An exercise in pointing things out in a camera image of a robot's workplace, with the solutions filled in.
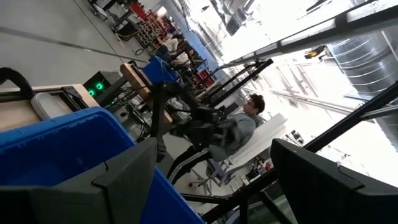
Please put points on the silver air duct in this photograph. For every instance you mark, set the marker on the silver air duct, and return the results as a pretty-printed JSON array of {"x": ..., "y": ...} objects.
[{"x": 367, "y": 62}]

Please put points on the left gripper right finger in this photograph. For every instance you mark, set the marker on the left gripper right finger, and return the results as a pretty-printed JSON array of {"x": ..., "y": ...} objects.
[{"x": 326, "y": 196}]

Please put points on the computer tower with green fans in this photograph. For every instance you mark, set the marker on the computer tower with green fans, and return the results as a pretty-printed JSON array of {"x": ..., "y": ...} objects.
[{"x": 102, "y": 84}]

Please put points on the red storage shelf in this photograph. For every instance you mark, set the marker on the red storage shelf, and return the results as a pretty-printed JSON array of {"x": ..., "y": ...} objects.
[{"x": 140, "y": 11}]

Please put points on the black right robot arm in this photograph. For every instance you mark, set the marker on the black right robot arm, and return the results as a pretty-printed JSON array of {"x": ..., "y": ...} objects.
[{"x": 202, "y": 124}]

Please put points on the black rig beam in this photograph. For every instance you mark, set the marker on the black rig beam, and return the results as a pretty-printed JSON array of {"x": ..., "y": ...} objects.
[{"x": 342, "y": 124}]

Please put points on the person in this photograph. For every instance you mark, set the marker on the person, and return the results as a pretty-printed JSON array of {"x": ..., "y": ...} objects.
[
  {"x": 182, "y": 58},
  {"x": 242, "y": 127},
  {"x": 171, "y": 43}
]

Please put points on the blue storage crate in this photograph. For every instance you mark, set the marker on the blue storage crate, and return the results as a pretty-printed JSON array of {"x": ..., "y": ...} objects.
[{"x": 158, "y": 70}]

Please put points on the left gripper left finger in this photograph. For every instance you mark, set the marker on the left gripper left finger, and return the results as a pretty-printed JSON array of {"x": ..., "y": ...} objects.
[{"x": 93, "y": 199}]

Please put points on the blue plastic bin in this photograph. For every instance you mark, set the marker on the blue plastic bin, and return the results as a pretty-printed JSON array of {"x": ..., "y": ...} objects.
[{"x": 62, "y": 146}]

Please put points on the wooden table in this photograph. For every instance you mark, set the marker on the wooden table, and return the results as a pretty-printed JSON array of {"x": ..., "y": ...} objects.
[{"x": 15, "y": 77}]

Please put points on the wooden workbench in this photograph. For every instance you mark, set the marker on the wooden workbench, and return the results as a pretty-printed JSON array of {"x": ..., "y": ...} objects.
[{"x": 136, "y": 81}]

